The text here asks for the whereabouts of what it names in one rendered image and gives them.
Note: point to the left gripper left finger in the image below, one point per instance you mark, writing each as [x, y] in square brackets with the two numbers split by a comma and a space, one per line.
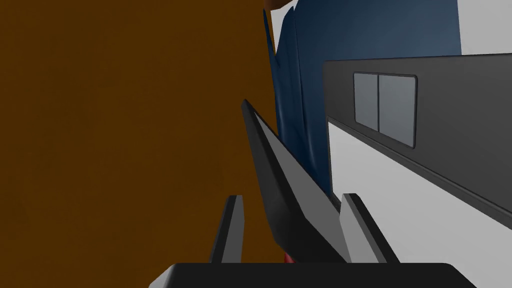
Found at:
[230, 240]

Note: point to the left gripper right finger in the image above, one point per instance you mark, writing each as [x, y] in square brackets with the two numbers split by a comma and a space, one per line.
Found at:
[362, 240]

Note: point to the blue hanging cloth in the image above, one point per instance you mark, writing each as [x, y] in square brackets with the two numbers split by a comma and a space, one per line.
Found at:
[344, 36]

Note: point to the white appliance with black panel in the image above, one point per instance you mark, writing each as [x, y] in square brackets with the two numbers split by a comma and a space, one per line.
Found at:
[440, 120]

